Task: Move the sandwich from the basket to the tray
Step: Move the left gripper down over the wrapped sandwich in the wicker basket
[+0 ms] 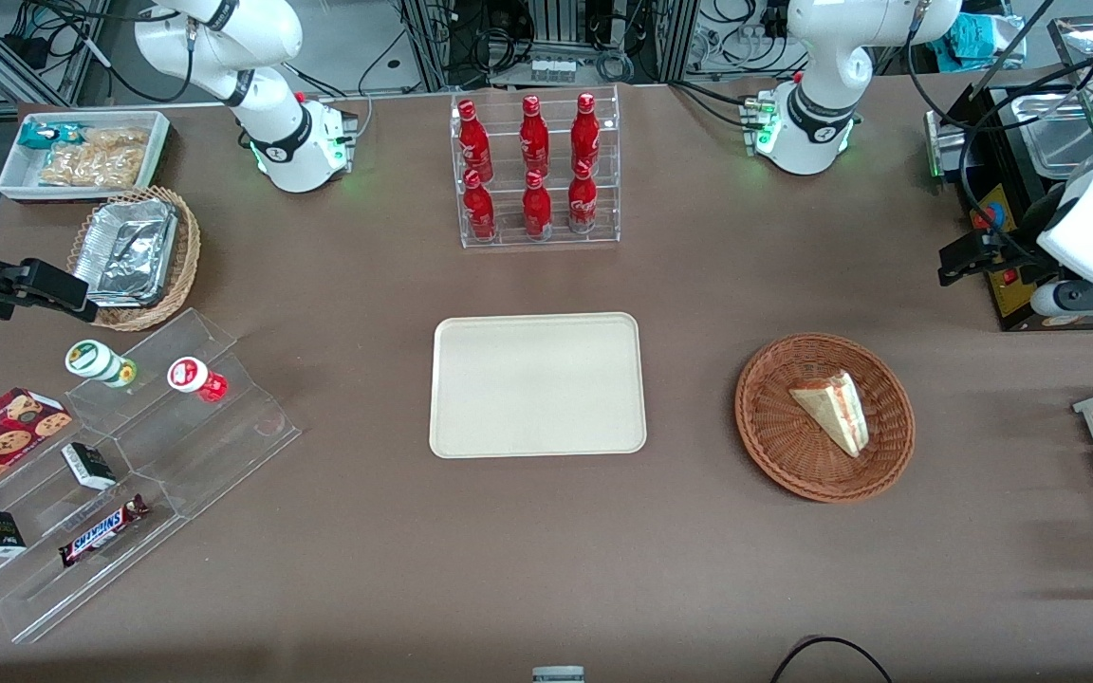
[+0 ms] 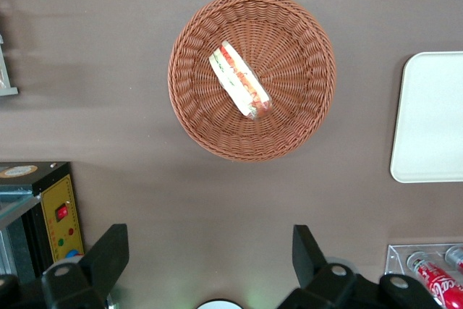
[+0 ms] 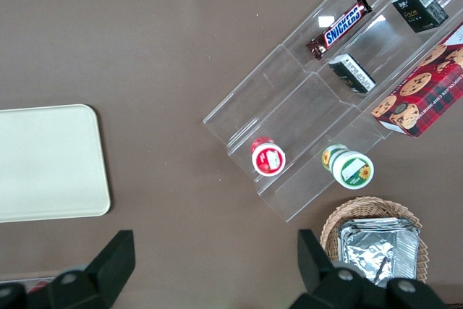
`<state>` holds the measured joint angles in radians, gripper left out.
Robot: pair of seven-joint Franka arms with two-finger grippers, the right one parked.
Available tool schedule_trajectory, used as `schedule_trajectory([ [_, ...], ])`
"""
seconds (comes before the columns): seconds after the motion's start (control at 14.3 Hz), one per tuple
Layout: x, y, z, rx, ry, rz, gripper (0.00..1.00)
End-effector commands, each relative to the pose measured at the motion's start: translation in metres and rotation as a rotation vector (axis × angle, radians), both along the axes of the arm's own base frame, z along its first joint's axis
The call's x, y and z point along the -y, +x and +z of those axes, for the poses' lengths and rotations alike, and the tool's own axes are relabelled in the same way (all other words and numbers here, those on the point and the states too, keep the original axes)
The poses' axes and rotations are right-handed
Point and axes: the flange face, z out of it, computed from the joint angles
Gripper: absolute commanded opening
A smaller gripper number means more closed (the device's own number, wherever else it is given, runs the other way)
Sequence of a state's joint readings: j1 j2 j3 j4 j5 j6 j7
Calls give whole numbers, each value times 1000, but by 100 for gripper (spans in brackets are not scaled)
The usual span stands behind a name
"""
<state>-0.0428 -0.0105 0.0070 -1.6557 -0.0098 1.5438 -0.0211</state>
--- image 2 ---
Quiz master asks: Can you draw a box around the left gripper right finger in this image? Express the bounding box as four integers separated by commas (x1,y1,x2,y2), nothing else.
278,224,358,309

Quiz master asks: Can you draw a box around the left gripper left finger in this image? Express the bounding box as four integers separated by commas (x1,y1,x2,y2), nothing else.
41,224,130,309

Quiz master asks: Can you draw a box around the sandwich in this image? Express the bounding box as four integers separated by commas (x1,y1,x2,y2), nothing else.
208,43,273,121

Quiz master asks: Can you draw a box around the beige plastic tray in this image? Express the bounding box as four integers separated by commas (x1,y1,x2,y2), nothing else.
389,51,463,184

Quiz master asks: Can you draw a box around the round brown wicker basket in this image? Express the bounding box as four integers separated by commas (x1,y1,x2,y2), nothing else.
167,0,337,163

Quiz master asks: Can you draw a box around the clear acrylic bottle rack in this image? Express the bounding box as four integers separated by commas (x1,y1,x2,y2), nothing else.
383,242,463,309

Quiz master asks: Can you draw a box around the black food warmer yellow panel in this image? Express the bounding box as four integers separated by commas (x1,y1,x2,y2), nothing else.
0,161,85,284

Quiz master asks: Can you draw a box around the red cola bottle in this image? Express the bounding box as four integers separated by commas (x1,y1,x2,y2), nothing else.
445,245,463,274
407,253,463,309

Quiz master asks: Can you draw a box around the wire tray with bread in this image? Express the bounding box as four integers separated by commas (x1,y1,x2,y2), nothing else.
0,33,19,97

